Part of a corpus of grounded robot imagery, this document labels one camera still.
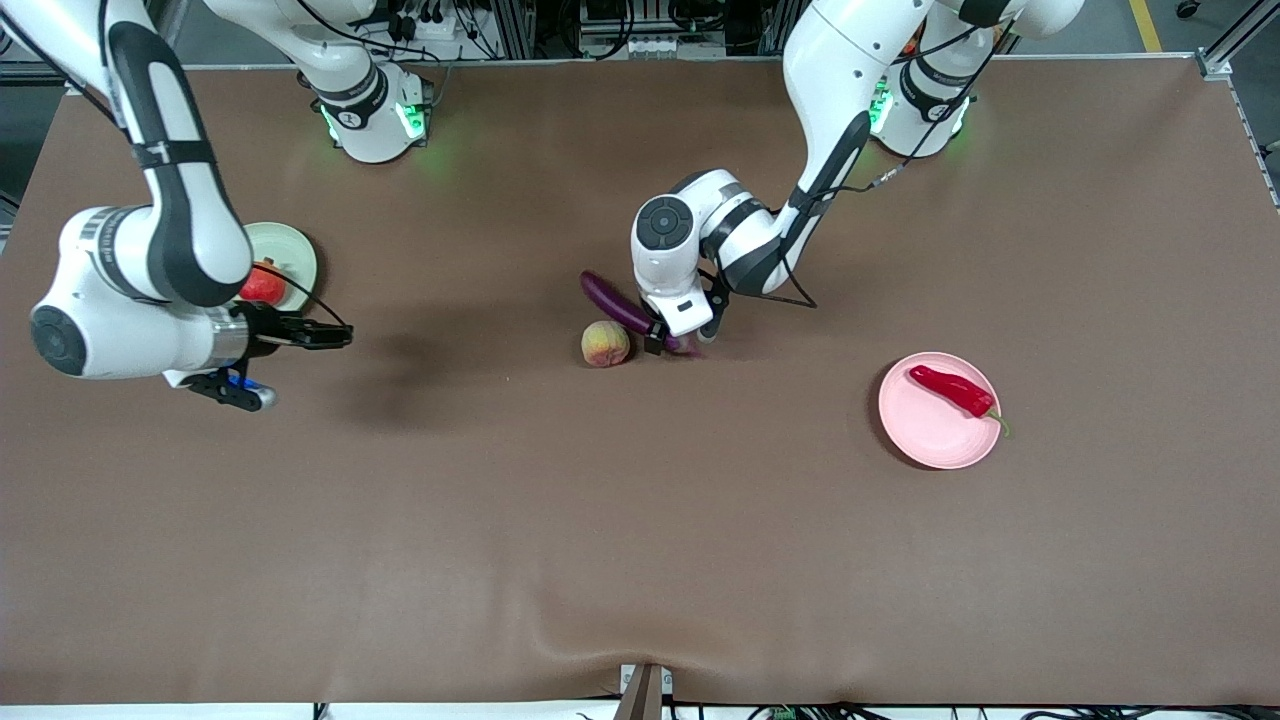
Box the red chili pepper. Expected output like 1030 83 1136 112
908 364 1011 438

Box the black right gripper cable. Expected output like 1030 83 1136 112
0 0 349 329

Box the pink plate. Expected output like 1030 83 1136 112
878 351 1002 470

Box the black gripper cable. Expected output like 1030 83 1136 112
700 30 1011 309
0 0 349 329

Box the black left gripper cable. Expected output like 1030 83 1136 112
700 30 1011 309

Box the aluminium frame post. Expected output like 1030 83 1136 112
488 0 536 59
758 0 803 56

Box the grey metal bracket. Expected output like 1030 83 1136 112
612 663 674 720

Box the white power strip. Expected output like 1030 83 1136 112
385 0 471 43

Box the yellow pink peach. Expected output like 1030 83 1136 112
581 320 632 368

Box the purple eggplant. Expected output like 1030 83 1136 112
580 270 701 356

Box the aluminium corner rail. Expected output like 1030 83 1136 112
1195 0 1280 211

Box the red pomegranate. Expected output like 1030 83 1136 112
238 258 288 304

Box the light green plate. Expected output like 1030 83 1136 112
240 222 319 313

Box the brown table cover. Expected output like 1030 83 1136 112
0 57 1280 706

